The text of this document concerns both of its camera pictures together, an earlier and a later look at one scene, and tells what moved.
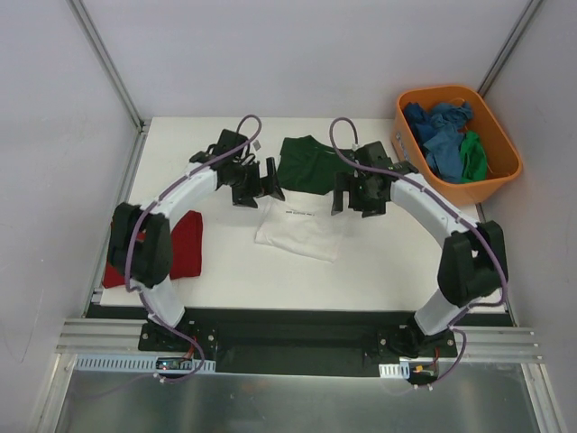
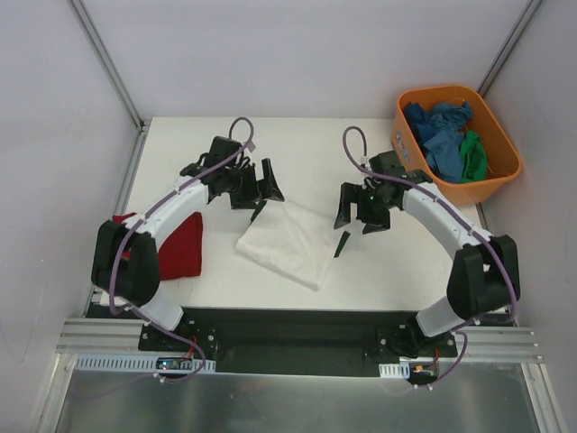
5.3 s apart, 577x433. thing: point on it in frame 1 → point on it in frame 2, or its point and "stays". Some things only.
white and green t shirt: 304,223 → 294,240
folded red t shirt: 187,252 stays
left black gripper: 251,184 stays
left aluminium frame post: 105,59 stays
